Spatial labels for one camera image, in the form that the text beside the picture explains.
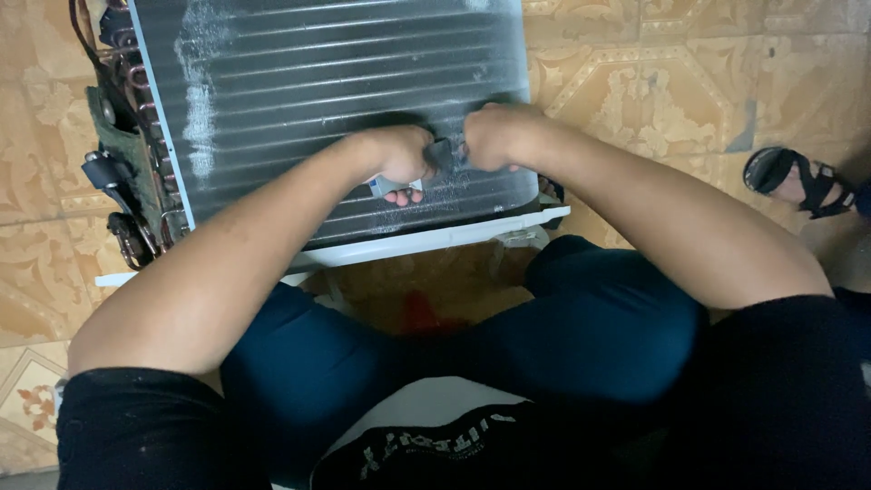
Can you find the person's right hand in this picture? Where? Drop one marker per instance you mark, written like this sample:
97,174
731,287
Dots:
495,139

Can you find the person's left hand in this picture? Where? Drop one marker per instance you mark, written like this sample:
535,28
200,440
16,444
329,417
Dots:
398,158

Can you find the person's left fingers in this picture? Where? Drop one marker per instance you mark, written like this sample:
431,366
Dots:
403,197

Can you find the small grey fin comb tool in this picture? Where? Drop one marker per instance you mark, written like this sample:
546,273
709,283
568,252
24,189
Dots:
435,163

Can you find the white plastic air conditioner base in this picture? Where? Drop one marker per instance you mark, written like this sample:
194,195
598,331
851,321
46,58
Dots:
408,246

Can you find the grey finned evaporator coil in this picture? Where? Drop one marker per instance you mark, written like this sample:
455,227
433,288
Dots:
326,95

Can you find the person's dark blue trousers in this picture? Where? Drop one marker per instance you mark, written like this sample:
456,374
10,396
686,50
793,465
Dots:
469,347

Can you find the person's black printed shirt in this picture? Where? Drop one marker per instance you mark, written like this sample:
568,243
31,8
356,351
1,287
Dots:
517,435

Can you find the copper tube bends with wiring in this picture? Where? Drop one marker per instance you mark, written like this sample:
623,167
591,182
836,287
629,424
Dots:
133,150

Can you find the green insulation pad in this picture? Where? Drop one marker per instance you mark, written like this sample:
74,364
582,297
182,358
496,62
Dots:
126,146

